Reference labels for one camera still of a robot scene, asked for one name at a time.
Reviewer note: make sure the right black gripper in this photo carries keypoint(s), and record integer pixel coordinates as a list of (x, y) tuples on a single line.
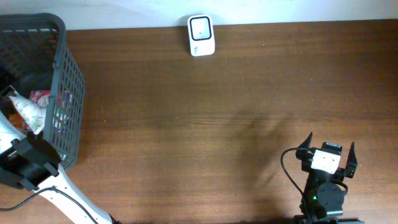
[(350, 169)]

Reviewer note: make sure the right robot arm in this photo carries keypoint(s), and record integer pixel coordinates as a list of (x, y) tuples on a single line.
[(324, 192)]

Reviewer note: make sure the red floral tissue pack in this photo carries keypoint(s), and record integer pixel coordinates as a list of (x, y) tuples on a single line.
[(42, 98)]

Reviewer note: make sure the grey plastic mesh basket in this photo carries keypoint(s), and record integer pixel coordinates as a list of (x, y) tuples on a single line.
[(35, 56)]

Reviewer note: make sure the white barcode scanner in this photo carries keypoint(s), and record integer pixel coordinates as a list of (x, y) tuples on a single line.
[(201, 35)]

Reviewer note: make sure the orange tissue pack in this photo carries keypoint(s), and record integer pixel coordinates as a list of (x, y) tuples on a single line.
[(17, 121)]

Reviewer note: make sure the white floral tube gold cap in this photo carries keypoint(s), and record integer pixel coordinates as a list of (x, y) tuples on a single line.
[(32, 114)]

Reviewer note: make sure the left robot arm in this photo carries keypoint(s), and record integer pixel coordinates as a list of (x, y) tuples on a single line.
[(34, 165)]

